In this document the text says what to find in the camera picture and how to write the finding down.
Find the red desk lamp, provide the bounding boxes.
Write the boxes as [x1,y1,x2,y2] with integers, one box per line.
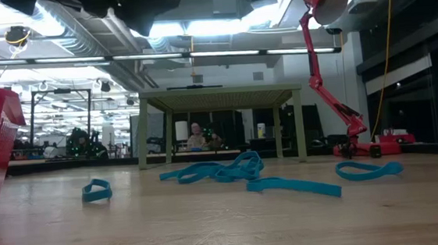
[297,0,402,162]

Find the LED light bar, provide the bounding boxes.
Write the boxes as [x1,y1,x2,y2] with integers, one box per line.
[0,31,343,80]

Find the blue rubber band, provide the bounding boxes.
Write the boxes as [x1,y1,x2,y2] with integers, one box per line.
[175,160,228,185]
[213,150,266,184]
[158,161,224,182]
[334,157,405,183]
[80,177,114,204]
[245,171,343,205]

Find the black ceiling device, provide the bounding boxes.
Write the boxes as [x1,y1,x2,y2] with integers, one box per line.
[2,24,34,49]

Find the yellow cable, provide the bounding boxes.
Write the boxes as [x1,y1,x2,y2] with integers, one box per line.
[360,0,408,141]

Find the pale green mesh shelf riser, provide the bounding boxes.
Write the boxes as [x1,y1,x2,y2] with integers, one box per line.
[133,79,308,175]

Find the person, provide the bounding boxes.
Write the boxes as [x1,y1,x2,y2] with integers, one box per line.
[184,120,224,152]

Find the black aluminium table frame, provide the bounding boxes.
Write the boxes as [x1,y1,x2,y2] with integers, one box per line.
[5,130,438,190]

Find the black background rig frame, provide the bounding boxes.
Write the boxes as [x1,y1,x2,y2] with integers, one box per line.
[27,86,97,154]

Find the red flat object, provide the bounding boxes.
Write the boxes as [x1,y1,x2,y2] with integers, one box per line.
[376,126,416,147]

